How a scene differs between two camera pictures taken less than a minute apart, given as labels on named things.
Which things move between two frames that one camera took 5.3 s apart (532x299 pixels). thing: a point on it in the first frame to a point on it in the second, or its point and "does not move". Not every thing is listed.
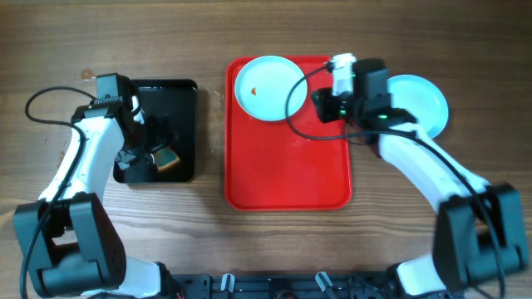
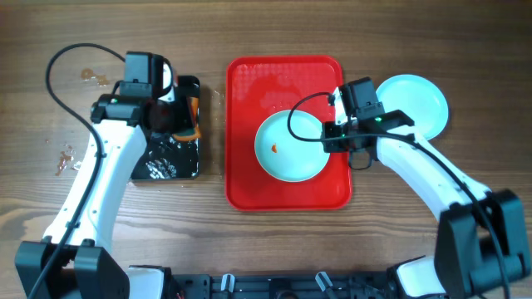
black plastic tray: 169,106 does not move
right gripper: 327,105 to 333,145
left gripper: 129,154 to 184,120
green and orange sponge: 165,159 to 189,134
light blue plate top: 263,85 to 288,145
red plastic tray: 270,166 does not move
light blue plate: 423,99 does not move
